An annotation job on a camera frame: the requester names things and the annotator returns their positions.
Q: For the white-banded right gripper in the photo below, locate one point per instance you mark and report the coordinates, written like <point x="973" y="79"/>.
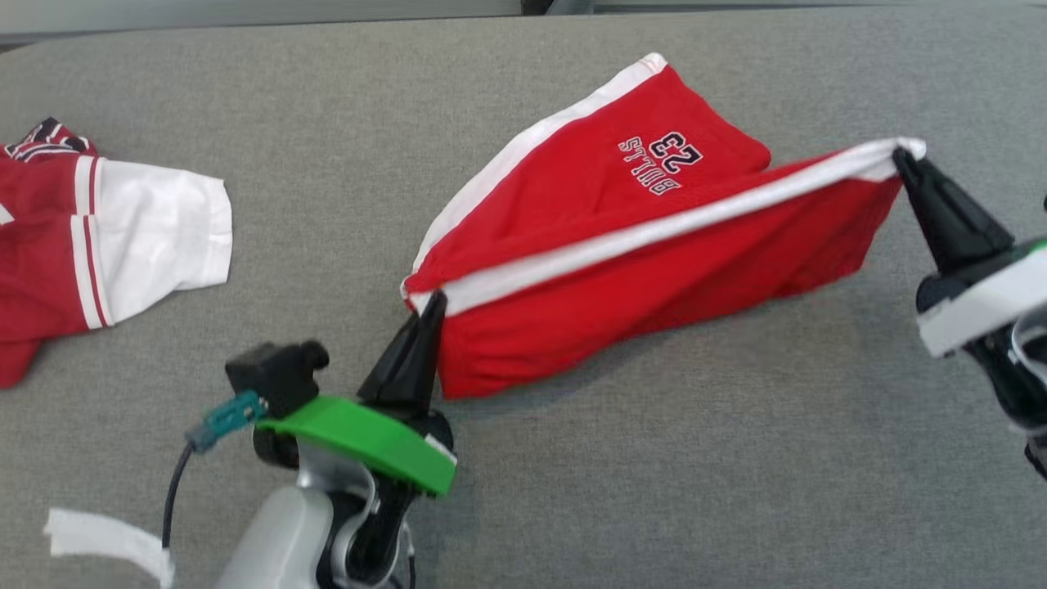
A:
<point x="981" y="303"/>

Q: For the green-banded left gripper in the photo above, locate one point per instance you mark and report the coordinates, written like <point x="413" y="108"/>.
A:
<point x="368" y="442"/>

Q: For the red white-striped basketball shorts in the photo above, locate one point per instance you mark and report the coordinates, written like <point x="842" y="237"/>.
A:
<point x="654" y="270"/>

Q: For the red white basketball jersey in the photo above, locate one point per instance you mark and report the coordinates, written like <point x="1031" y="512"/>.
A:
<point x="49" y="245"/>

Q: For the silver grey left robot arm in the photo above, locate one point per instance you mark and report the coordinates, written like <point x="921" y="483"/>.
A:
<point x="278" y="532"/>

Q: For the grey fabric sofa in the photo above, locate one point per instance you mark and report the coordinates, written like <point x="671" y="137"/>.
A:
<point x="572" y="491"/>

